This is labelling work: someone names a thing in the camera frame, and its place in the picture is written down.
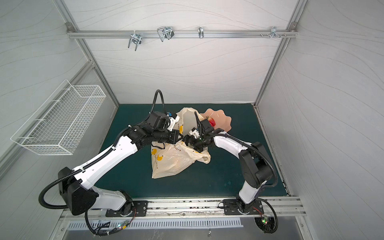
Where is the red strawberry top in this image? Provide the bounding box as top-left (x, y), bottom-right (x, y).
top-left (208, 117), bottom-right (216, 127)

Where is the cream banana-print plastic bag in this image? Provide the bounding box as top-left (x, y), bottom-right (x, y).
top-left (151, 108), bottom-right (211, 179)

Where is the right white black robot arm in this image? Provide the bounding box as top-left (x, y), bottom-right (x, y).
top-left (184, 113), bottom-right (279, 234)

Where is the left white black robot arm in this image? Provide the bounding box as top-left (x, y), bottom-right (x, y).
top-left (38, 109), bottom-right (182, 217)

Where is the pink scalloped fruit bowl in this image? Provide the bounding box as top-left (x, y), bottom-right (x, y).
top-left (201, 109), bottom-right (232, 132)

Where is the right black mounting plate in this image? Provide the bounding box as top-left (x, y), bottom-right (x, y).
top-left (218, 199), bottom-right (264, 216)

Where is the black mounting plate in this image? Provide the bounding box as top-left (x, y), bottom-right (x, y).
top-left (218, 199), bottom-right (264, 216)
top-left (106, 201), bottom-right (149, 218)

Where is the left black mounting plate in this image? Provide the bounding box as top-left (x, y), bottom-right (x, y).
top-left (106, 201), bottom-right (149, 218)

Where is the metal hook clamp left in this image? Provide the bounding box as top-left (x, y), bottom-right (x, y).
top-left (128, 33), bottom-right (142, 51)

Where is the metal hook clamp middle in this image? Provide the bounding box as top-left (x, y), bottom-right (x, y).
top-left (157, 26), bottom-right (175, 42)

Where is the metal hook clamp small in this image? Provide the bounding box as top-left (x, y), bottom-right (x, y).
top-left (198, 27), bottom-right (204, 39)

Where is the aluminium top crossbar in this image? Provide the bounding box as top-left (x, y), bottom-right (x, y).
top-left (67, 29), bottom-right (299, 39)

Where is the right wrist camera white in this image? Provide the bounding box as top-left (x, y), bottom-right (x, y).
top-left (189, 128), bottom-right (200, 139)

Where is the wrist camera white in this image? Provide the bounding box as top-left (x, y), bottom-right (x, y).
top-left (167, 112), bottom-right (180, 131)
top-left (189, 128), bottom-right (200, 139)

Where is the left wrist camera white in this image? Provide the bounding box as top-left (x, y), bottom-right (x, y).
top-left (167, 112), bottom-right (180, 131)

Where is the white wire basket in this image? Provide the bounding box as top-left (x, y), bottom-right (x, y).
top-left (10, 80), bottom-right (106, 156)

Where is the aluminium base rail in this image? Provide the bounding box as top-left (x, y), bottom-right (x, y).
top-left (59, 196), bottom-right (307, 220)

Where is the left black base cable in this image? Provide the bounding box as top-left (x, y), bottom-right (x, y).
top-left (83, 208), bottom-right (137, 237)

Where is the white slotted cable duct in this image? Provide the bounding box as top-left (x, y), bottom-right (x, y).
top-left (67, 218), bottom-right (244, 231)

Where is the metal bracket clamp right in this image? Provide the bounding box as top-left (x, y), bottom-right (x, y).
top-left (260, 27), bottom-right (287, 39)

